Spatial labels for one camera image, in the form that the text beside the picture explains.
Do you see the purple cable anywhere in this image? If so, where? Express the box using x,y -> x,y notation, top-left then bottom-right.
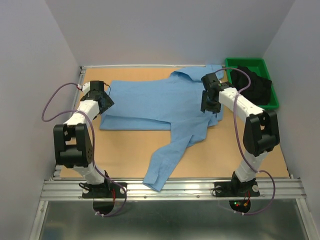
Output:
41,82 -> 128,218
212,67 -> 277,216

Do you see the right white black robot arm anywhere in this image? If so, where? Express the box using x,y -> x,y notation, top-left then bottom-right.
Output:
200,73 -> 280,198

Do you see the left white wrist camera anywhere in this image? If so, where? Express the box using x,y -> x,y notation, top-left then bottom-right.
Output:
76,82 -> 91,93

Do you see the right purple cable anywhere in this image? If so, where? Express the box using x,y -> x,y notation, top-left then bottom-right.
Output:
212,67 -> 277,216

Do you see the green plastic bin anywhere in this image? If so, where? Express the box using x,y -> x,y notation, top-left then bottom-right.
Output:
225,57 -> 279,110

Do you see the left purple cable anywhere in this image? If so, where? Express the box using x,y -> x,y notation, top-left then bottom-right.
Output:
41,82 -> 128,218

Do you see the light blue long sleeve shirt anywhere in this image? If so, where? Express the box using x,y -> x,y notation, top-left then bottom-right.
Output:
99,64 -> 224,192

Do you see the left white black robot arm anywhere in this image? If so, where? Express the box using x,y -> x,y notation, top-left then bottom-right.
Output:
53,80 -> 115,199

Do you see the black crumpled shirt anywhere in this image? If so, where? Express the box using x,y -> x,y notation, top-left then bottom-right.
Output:
230,66 -> 272,106

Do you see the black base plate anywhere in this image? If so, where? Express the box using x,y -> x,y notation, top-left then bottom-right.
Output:
78,182 -> 127,199
214,181 -> 260,198

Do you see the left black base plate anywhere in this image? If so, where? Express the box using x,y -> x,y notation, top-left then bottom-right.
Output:
78,182 -> 127,199

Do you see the aluminium front rail frame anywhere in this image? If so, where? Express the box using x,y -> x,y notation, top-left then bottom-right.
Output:
40,178 -> 307,201

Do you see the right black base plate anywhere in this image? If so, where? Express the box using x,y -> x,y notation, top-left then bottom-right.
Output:
214,181 -> 260,198

